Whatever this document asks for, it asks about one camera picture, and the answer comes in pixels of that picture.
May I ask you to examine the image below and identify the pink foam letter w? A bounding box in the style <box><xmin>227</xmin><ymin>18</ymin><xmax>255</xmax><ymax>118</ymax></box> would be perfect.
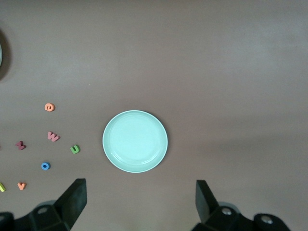
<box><xmin>47</xmin><ymin>130</ymin><xmax>61</xmax><ymax>142</ymax></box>

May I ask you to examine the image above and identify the brown table cover sheet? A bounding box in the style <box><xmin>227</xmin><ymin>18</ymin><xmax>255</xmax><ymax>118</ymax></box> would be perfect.
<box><xmin>0</xmin><ymin>0</ymin><xmax>308</xmax><ymax>231</ymax></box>

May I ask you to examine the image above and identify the beige plate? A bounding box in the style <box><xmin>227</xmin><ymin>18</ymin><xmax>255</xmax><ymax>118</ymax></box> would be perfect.
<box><xmin>0</xmin><ymin>28</ymin><xmax>10</xmax><ymax>81</ymax></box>

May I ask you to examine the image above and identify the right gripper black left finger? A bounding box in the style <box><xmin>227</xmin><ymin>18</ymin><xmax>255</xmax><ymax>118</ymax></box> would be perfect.
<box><xmin>0</xmin><ymin>178</ymin><xmax>87</xmax><ymax>231</ymax></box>

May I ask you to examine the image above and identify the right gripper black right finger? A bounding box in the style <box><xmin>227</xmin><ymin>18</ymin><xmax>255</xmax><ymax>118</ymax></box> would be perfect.
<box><xmin>192</xmin><ymin>180</ymin><xmax>292</xmax><ymax>231</ymax></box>

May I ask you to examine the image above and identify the green plate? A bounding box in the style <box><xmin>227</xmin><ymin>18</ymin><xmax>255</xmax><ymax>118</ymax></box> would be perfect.
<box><xmin>102</xmin><ymin>110</ymin><xmax>169</xmax><ymax>174</ymax></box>

